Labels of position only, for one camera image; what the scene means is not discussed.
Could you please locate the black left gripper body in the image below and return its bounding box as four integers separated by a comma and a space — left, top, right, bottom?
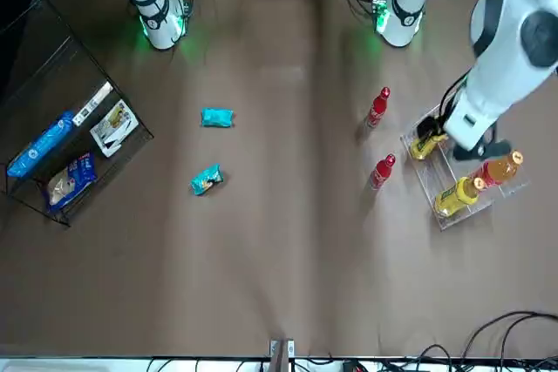
453, 124, 514, 163

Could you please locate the red cola bottle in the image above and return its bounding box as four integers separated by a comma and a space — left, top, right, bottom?
369, 153, 397, 191
367, 86, 391, 128

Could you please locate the plain teal chips packet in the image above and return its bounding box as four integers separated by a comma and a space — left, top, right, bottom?
201, 107, 235, 129

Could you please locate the teal chips packet orange print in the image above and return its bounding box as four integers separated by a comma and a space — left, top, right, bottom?
189, 163, 225, 197

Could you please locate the clear acrylic bottle shelf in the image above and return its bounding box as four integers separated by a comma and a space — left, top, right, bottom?
399, 101, 531, 232

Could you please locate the orange tea bottle red label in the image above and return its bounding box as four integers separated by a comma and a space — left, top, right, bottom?
472, 150, 525, 193

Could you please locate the yellow label tea bottle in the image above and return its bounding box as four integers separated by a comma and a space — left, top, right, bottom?
409, 130, 450, 161
433, 176, 487, 219

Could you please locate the white yellow snack packet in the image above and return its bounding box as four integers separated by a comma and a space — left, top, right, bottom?
89, 99, 140, 159

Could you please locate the brown cardboard snack box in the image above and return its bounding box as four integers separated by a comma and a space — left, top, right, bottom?
71, 81, 115, 127

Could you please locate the blue cookie bag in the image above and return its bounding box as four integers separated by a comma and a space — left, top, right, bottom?
45, 152, 99, 213

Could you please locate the long blue cookie packet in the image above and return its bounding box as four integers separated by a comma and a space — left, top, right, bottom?
6, 110, 76, 179

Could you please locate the black looped cable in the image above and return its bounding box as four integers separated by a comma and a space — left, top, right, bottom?
461, 310, 558, 364

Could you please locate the silver aluminium post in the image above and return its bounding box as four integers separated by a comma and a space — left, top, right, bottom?
269, 339, 296, 372

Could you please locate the black wire basket shelf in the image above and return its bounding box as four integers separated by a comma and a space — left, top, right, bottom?
0, 0, 155, 228

